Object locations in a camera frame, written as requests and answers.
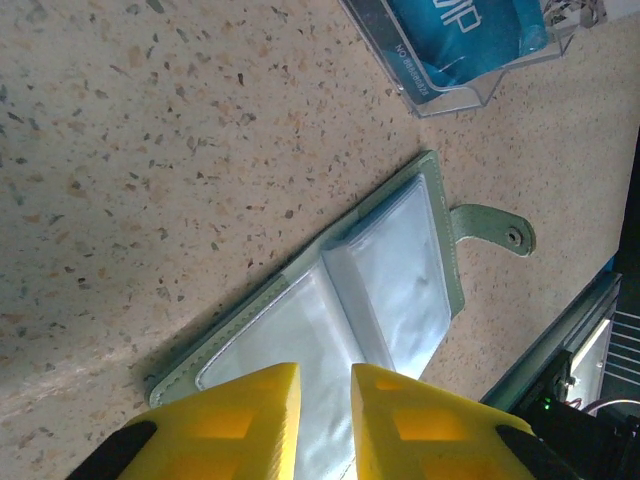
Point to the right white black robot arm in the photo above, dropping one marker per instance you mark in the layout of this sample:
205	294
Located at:
590	440

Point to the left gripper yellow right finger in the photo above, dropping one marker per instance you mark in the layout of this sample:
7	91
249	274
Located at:
440	440

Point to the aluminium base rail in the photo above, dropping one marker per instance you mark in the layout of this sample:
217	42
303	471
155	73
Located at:
560	340

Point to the blue card pack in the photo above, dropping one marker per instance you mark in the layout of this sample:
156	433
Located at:
475	45

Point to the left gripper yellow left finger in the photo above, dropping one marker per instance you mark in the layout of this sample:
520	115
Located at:
215	440

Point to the clear acrylic card organizer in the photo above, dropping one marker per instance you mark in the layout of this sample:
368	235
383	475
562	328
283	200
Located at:
450	102

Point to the green card holder wallet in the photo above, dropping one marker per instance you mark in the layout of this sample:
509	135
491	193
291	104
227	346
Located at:
390	280

